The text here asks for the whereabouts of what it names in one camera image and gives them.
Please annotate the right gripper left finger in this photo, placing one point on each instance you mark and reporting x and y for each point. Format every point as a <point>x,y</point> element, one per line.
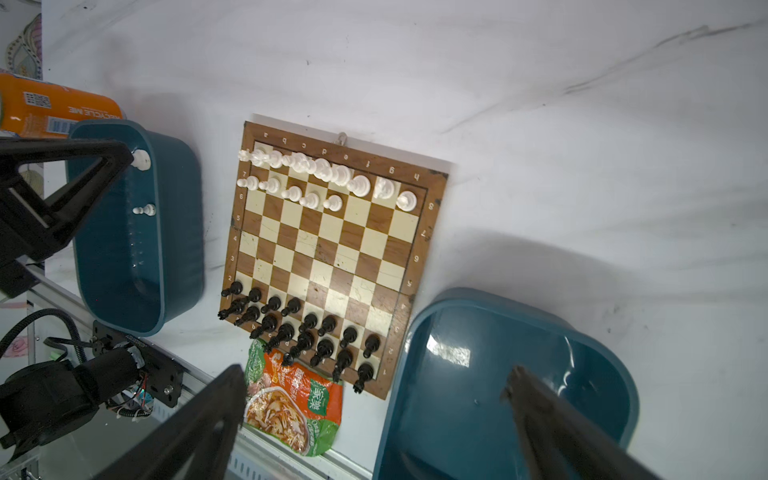
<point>198,439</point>

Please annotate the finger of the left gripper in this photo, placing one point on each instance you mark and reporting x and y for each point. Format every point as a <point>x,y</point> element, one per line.
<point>60,186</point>

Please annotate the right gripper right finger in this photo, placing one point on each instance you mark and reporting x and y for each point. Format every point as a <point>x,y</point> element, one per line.
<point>557,441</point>

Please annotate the white pawn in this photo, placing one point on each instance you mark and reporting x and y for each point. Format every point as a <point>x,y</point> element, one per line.
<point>272,186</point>
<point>334,203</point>
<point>250,182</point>
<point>141,160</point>
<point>293,194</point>
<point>311,200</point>

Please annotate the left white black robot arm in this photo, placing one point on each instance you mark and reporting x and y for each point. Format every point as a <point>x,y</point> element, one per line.
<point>46,401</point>

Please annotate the black chess piece rows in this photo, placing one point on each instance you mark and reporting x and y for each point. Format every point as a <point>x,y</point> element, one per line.
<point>332,347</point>

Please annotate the wooden chess board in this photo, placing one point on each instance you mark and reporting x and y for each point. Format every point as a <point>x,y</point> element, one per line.
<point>364,262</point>

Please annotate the white chess piece row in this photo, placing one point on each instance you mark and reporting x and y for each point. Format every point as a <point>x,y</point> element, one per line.
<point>320,168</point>

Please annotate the orange soda can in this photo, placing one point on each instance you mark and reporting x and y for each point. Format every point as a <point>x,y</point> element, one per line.
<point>35,109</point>

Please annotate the white pawns in bin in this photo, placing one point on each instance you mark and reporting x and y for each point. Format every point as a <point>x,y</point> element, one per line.
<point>147,210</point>

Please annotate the instant noodle snack packet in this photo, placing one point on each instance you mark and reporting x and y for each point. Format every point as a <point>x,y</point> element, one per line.
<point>301,409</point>

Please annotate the left teal plastic bin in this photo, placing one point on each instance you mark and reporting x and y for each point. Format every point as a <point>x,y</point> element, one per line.
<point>136,272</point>

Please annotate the teal plastic bin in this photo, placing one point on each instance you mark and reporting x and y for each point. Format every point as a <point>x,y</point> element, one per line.
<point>136,272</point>
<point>446,418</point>

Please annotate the right teal plastic bin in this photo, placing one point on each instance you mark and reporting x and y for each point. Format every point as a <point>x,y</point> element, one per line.
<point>446,418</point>

